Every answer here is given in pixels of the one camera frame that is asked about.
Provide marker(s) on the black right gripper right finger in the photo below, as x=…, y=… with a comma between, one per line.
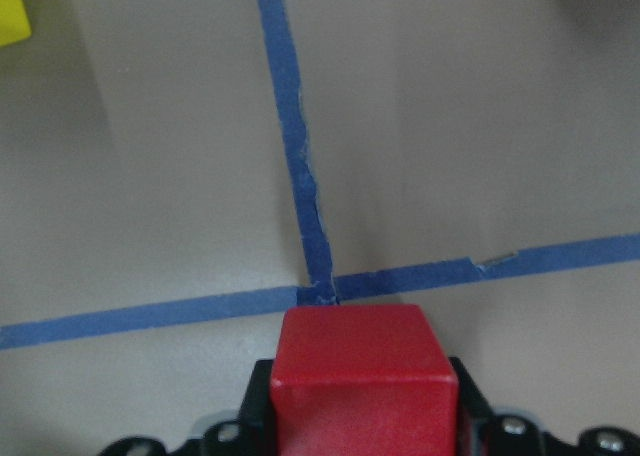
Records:
x=474, y=414

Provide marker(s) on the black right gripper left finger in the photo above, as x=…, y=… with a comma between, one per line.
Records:
x=256, y=414

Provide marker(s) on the red wooden block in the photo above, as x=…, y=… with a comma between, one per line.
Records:
x=362, y=380

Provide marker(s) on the yellow wooden block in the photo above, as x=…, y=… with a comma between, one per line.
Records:
x=15, y=24

